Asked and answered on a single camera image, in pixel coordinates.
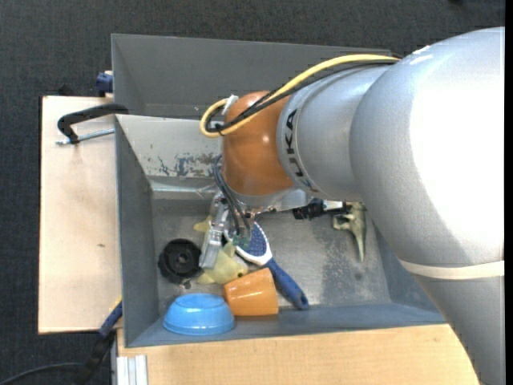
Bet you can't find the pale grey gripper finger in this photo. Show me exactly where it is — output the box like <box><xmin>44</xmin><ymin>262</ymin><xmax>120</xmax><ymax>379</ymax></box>
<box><xmin>198</xmin><ymin>211</ymin><xmax>226</xmax><ymax>270</ymax></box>

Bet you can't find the pale yellow soft toy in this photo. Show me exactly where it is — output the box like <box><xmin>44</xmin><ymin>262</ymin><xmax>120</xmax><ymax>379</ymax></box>
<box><xmin>193</xmin><ymin>214</ymin><xmax>249</xmax><ymax>286</ymax></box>

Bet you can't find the black round knob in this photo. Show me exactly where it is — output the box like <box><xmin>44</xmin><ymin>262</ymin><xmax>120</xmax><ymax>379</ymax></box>
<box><xmin>157</xmin><ymin>238</ymin><xmax>204</xmax><ymax>285</ymax></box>

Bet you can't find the blue and white brush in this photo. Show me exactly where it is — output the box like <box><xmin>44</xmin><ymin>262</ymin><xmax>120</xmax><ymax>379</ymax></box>
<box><xmin>224</xmin><ymin>220</ymin><xmax>310</xmax><ymax>311</ymax></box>

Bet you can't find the orange cup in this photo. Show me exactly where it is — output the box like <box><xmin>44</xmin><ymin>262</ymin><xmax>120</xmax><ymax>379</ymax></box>
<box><xmin>222</xmin><ymin>267</ymin><xmax>280</xmax><ymax>318</ymax></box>

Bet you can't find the blue bowl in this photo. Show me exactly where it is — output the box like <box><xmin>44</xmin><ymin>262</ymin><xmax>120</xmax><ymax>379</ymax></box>
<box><xmin>162</xmin><ymin>293</ymin><xmax>236</xmax><ymax>336</ymax></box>

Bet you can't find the grey metal bin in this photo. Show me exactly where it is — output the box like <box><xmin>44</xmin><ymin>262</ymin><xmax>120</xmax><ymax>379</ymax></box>
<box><xmin>111</xmin><ymin>33</ymin><xmax>446</xmax><ymax>348</ymax></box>

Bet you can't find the pale green toy animal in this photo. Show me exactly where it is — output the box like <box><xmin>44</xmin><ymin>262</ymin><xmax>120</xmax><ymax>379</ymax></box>
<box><xmin>332</xmin><ymin>201</ymin><xmax>368</xmax><ymax>264</ymax></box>

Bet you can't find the pale wood board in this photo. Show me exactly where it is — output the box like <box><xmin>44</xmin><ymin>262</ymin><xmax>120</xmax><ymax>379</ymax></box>
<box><xmin>38</xmin><ymin>95</ymin><xmax>123</xmax><ymax>334</ymax></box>

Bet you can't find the black cylinder on white bracket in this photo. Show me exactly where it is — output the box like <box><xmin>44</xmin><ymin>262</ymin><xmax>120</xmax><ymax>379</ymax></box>
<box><xmin>292</xmin><ymin>198</ymin><xmax>350</xmax><ymax>221</ymax></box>

